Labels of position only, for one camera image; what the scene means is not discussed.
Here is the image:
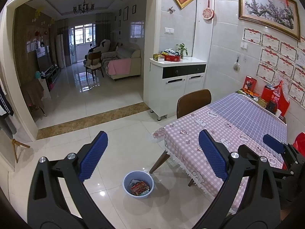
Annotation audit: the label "red round hanging ornament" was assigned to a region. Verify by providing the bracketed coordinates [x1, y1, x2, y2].
[202, 0, 214, 22]

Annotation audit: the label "cola bottle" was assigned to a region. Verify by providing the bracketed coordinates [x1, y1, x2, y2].
[271, 86, 282, 104]

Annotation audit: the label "red box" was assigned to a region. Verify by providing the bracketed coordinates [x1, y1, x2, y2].
[262, 85, 274, 101]

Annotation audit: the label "pink checked tablecloth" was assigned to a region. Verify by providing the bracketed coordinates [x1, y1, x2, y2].
[152, 105, 286, 215]

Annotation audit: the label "potted green plant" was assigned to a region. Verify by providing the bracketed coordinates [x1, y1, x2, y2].
[176, 43, 188, 59]

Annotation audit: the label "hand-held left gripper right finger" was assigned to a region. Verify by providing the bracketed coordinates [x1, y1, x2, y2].
[186, 129, 282, 229]

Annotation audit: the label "red chair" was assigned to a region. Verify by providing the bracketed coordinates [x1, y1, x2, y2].
[283, 132, 305, 170]

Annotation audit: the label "red gold snack packet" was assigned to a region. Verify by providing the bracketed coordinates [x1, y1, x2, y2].
[131, 181, 150, 196]

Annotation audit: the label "red round tin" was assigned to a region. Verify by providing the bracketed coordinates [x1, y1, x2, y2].
[164, 55, 182, 63]

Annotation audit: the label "hanging clothes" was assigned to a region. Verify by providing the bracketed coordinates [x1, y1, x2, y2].
[0, 76, 17, 139]

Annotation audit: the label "television stand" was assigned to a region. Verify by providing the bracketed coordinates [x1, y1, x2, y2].
[40, 65, 60, 91]

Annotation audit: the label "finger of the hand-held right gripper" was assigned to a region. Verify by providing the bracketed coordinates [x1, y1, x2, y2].
[263, 134, 305, 171]

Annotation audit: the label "wooden stand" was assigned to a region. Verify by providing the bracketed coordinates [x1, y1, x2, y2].
[10, 138, 31, 164]

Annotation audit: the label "blue patterned cloth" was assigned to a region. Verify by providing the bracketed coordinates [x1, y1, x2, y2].
[161, 49, 181, 56]

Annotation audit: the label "beige sofa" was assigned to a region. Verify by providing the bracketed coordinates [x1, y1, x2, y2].
[101, 46, 142, 82]

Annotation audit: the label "large red paper bag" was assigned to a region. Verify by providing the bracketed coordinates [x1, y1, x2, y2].
[278, 81, 291, 116]

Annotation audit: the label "balcony window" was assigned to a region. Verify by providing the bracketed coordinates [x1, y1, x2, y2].
[74, 24, 96, 45]

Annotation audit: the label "dark small box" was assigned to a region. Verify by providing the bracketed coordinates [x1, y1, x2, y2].
[266, 101, 277, 114]

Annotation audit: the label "framed plum blossom painting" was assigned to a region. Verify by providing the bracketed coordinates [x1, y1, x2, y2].
[238, 0, 301, 41]

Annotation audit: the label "white tall panel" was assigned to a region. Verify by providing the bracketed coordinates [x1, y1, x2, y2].
[193, 0, 215, 60]

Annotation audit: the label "brown draped cloth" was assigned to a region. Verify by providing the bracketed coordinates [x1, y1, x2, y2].
[21, 80, 47, 117]

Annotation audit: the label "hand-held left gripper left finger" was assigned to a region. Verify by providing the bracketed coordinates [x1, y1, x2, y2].
[27, 131, 134, 229]

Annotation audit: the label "purple grid tablecloth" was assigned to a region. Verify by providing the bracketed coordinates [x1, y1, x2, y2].
[210, 92, 288, 146]

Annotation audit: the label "pink blanket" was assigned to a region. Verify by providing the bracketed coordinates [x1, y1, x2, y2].
[106, 58, 132, 76]

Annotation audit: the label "blue plastic bucket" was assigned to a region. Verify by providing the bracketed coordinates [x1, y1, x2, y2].
[122, 171, 155, 200]

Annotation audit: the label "white sideboard cabinet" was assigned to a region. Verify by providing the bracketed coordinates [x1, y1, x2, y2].
[149, 57, 207, 121]

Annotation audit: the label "television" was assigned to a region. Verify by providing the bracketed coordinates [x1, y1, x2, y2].
[36, 50, 52, 73]

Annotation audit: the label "wooden living room chair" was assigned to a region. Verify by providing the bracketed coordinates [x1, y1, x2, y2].
[84, 51, 105, 79]

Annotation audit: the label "black chandelier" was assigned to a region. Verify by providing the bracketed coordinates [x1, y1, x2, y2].
[73, 0, 95, 14]

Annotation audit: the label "orange boxes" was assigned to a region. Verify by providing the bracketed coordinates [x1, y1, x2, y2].
[240, 89, 262, 101]

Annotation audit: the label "white standing air conditioner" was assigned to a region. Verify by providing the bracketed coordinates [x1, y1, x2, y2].
[55, 34, 66, 69]

